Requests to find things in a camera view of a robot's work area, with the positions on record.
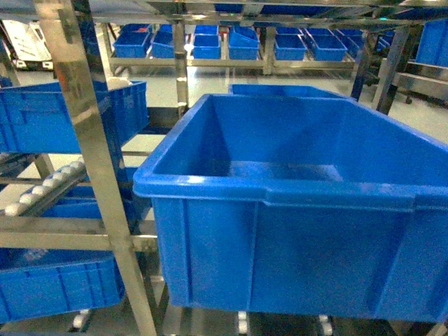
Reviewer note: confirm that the far steel shelf rack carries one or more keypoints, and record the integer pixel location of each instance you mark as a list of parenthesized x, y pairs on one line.
[(266, 61)]

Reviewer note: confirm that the blue bin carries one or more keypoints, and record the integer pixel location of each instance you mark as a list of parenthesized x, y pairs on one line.
[(243, 43), (324, 45), (162, 44), (133, 41), (207, 42), (432, 49), (289, 47)]

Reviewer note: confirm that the blue crate left upper shelf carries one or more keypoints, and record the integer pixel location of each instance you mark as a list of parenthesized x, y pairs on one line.
[(35, 119)]

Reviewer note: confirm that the blue crate shelf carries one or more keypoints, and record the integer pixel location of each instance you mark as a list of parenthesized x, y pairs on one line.
[(38, 282), (35, 119)]

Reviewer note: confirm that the blue crate left lower shelf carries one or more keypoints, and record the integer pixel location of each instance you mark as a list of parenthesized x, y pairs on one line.
[(38, 282)]

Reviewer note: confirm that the blue crate behind large crate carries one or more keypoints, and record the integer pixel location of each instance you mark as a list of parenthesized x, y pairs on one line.
[(265, 93)]

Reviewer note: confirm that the large blue plastic crate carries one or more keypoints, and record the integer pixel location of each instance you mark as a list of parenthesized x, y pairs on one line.
[(300, 205)]

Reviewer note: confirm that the white roller conveyor track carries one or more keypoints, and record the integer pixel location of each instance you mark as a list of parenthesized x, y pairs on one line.
[(41, 197)]

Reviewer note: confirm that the blue bin far right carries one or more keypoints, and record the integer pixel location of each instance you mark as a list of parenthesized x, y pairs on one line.
[(432, 49)]

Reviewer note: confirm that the stainless steel rack post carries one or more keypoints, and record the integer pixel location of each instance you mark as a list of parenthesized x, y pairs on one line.
[(70, 35)]

